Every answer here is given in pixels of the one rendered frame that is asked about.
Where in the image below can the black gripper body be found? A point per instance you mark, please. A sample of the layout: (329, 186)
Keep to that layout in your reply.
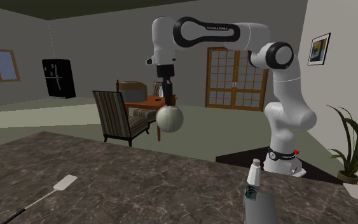
(165, 70)

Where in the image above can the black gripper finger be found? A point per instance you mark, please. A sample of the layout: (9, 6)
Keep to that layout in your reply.
(168, 93)

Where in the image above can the white ball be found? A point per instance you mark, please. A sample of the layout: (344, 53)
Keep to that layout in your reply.
(169, 119)

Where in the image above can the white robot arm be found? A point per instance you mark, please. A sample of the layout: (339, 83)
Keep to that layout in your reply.
(285, 93)

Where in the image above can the orange wooden table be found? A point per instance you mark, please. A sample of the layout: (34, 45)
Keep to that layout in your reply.
(144, 102)

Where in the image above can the striped chair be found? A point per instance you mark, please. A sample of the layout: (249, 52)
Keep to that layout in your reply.
(144, 114)

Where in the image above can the striped armchair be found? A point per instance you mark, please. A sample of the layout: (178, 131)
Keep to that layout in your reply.
(113, 114)

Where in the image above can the wooden double door with panes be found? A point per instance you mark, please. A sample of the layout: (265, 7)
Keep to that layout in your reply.
(228, 80)

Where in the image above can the dark robot stand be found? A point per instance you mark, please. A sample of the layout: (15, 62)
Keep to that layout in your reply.
(243, 156)

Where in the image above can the black refrigerator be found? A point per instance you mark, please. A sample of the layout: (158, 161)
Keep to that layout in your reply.
(59, 79)

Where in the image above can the white bottle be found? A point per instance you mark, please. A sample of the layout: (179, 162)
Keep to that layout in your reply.
(254, 175)

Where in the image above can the small teal box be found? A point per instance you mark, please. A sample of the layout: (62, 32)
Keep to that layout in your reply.
(250, 193)

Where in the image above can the green potted plant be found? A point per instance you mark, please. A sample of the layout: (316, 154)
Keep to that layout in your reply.
(357, 145)

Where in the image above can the framed wall picture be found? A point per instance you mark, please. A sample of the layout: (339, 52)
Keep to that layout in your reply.
(318, 49)

